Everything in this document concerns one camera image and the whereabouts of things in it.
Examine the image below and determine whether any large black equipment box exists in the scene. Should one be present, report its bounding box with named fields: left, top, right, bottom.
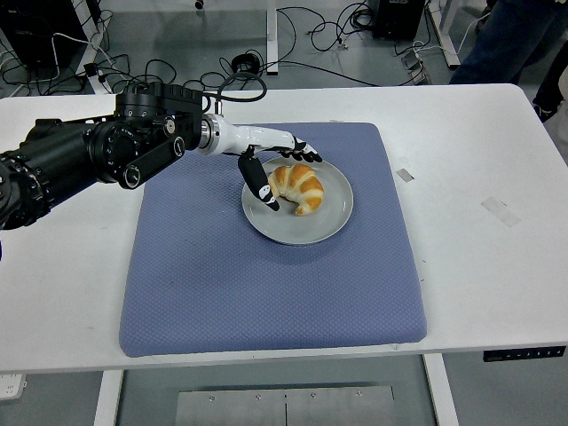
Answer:
left=0, top=0, right=88, bottom=68

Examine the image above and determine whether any person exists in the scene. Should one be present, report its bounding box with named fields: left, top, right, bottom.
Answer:
left=531, top=51, right=568, bottom=123
left=448, top=0, right=568, bottom=85

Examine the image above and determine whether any round grey plate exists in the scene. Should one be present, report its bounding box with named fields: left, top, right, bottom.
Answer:
left=241, top=154, right=355, bottom=247

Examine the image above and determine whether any grey metal foot pedal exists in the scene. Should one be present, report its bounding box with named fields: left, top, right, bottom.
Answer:
left=401, top=49, right=432, bottom=85

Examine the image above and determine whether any black table control panel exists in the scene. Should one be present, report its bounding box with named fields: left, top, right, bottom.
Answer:
left=482, top=345, right=567, bottom=363

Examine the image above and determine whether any white background table leg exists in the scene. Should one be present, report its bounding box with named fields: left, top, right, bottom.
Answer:
left=428, top=0, right=462, bottom=70
left=265, top=0, right=280, bottom=75
left=70, top=0, right=112, bottom=95

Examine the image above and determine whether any white floor cable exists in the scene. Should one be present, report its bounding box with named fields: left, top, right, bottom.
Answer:
left=50, top=32, right=117, bottom=67

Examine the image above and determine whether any golden croissant bread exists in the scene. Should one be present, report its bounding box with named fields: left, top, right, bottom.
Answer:
left=267, top=162, right=325, bottom=216

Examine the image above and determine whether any looped black floor cable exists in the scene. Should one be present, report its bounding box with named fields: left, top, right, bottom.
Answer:
left=309, top=3, right=372, bottom=52

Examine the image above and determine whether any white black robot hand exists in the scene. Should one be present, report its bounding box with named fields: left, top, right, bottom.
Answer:
left=216, top=114, right=324, bottom=213

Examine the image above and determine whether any small black equipment box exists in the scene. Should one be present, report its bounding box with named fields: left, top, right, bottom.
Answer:
left=371, top=0, right=430, bottom=41

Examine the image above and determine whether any large clear tape piece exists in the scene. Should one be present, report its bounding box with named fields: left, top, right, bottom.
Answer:
left=481, top=196, right=522, bottom=228

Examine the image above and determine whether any long black floor cable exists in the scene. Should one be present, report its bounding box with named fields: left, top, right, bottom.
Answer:
left=259, top=60, right=427, bottom=88

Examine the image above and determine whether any white power strip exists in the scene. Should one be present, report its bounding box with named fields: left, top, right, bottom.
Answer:
left=0, top=374, right=27, bottom=401

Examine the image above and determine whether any grey metal plate with screws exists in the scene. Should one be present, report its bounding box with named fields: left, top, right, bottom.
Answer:
left=175, top=384, right=396, bottom=426

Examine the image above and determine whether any blue quilted mat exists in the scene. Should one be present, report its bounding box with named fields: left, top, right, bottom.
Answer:
left=118, top=122, right=430, bottom=359

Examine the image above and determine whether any coiled black cable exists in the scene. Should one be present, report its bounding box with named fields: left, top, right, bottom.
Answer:
left=230, top=51, right=262, bottom=77

